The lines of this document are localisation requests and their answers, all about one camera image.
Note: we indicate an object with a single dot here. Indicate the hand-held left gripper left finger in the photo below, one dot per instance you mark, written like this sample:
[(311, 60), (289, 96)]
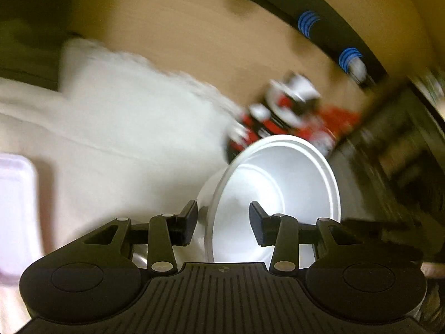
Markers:
[(189, 222)]

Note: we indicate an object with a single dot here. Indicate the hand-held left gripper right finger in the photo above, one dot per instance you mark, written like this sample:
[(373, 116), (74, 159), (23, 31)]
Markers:
[(256, 223)]

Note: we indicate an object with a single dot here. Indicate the white plastic cup bowl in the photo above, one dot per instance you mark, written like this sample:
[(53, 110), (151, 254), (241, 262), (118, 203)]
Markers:
[(278, 177)]

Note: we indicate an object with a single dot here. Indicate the red rectangular plastic tray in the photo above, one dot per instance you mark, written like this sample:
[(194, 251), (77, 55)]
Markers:
[(15, 215)]

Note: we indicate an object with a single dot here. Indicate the white microwave oven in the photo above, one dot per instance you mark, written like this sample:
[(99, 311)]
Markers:
[(399, 146)]

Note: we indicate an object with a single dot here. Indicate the red black robot figurine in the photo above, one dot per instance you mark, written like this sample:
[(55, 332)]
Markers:
[(278, 111)]

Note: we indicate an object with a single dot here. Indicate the white fluffy blanket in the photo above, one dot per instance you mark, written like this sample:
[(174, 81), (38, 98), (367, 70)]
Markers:
[(121, 118)]

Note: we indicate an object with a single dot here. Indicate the red cereal bag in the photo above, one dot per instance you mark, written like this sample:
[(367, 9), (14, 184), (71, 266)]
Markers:
[(333, 121)]

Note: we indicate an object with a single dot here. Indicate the white power plug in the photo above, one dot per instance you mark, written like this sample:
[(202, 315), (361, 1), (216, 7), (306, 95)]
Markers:
[(358, 68)]

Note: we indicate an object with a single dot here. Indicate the black monitor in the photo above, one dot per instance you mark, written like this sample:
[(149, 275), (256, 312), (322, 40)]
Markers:
[(31, 24)]

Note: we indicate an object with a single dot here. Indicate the black wall power strip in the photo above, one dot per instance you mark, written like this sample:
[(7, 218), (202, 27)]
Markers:
[(285, 3)]

